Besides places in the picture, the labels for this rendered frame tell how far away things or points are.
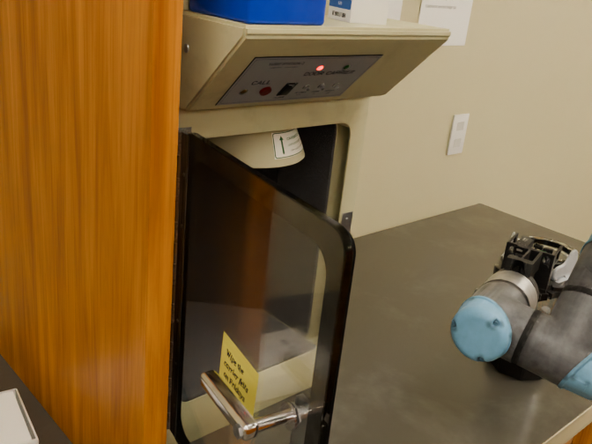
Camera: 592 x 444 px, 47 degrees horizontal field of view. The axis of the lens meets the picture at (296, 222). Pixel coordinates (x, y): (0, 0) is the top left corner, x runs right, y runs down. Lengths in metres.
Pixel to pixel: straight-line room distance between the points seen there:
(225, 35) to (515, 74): 1.56
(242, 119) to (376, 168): 0.94
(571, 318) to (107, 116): 0.59
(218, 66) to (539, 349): 0.51
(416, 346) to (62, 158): 0.73
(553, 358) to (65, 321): 0.60
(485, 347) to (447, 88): 1.10
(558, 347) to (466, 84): 1.17
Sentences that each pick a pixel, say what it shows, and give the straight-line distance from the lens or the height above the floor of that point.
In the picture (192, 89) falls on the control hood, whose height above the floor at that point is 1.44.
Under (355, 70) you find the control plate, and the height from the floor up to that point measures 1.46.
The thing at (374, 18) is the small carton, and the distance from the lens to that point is 0.81.
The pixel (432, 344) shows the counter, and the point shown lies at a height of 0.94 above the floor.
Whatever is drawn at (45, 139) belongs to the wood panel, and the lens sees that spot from 0.85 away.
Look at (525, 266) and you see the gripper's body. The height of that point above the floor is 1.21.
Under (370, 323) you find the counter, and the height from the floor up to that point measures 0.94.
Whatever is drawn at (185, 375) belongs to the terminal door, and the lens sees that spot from 0.83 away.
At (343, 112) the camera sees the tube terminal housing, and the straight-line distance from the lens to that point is 0.92.
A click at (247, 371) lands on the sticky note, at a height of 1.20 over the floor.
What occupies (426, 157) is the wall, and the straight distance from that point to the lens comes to 1.87.
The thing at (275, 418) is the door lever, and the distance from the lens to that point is 0.60.
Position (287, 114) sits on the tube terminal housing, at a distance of 0.85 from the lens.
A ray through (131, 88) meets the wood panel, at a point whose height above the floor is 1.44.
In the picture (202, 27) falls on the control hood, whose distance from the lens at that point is 0.69.
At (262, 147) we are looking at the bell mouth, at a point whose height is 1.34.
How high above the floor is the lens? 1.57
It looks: 21 degrees down
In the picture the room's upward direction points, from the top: 6 degrees clockwise
